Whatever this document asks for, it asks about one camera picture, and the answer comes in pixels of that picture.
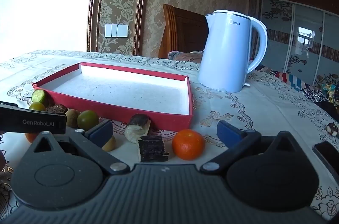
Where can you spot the striped colourful bedding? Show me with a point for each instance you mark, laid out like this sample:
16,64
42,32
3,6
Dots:
291,81

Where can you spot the small brown sugarcane piece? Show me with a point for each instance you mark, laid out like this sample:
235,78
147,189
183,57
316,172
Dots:
332,130

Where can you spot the orange tangerine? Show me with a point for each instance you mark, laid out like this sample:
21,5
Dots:
188,144
30,137

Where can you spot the folded cloth on chair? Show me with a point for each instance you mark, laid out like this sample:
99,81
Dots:
185,56

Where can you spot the black phone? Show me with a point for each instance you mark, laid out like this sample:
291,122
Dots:
327,155

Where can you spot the green tangerine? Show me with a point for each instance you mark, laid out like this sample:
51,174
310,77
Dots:
37,106
86,119

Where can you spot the red shallow cardboard box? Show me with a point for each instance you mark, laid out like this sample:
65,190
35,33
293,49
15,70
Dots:
119,91

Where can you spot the wooden bed headboard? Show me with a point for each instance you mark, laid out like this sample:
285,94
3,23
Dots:
182,30

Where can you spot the white wall light switch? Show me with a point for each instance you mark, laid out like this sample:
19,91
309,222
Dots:
116,30

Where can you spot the glass sliding door wardrobe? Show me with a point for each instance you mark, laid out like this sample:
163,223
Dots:
299,28

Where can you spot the green cucumber piece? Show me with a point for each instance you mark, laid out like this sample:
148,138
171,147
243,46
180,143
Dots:
39,96

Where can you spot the brown dried round fruit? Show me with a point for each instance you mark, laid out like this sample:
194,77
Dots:
57,109

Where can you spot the light blue electric kettle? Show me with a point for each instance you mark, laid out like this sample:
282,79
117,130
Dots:
225,54

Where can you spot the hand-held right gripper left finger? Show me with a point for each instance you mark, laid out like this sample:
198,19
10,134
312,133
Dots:
102,133

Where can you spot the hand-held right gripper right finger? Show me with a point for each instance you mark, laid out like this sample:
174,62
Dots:
228,132

